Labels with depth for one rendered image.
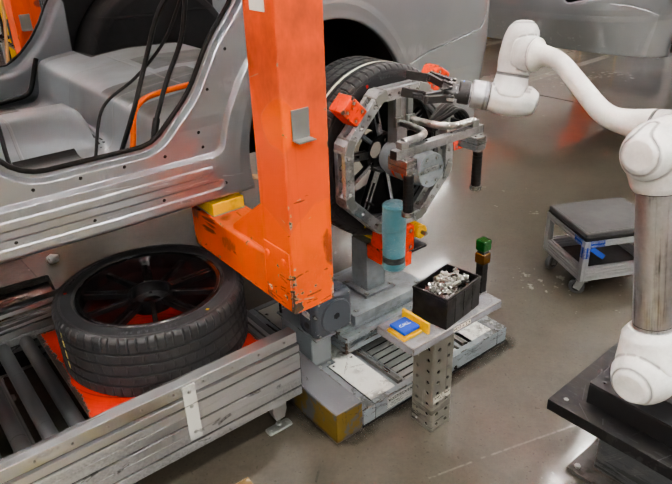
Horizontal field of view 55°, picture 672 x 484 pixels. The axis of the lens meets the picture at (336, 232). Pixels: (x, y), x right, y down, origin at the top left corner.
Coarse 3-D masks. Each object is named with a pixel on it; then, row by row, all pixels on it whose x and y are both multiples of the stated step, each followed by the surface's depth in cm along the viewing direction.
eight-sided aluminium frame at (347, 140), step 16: (368, 96) 222; (384, 96) 221; (400, 96) 226; (368, 112) 219; (432, 112) 246; (352, 128) 223; (336, 144) 221; (352, 144) 219; (448, 144) 251; (336, 160) 224; (352, 160) 222; (448, 160) 255; (336, 176) 227; (352, 176) 224; (336, 192) 230; (352, 192) 227; (432, 192) 254; (352, 208) 229; (416, 208) 254; (368, 224) 238
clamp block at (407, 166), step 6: (390, 162) 213; (396, 162) 211; (402, 162) 208; (408, 162) 207; (414, 162) 209; (390, 168) 214; (396, 168) 212; (402, 168) 209; (408, 168) 208; (414, 168) 210; (402, 174) 210; (408, 174) 209
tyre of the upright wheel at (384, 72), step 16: (336, 64) 238; (352, 64) 234; (368, 64) 231; (384, 64) 230; (400, 64) 235; (336, 80) 229; (352, 80) 224; (368, 80) 225; (384, 80) 230; (400, 80) 235; (336, 128) 224; (416, 192) 261; (336, 208) 236; (336, 224) 241; (352, 224) 244
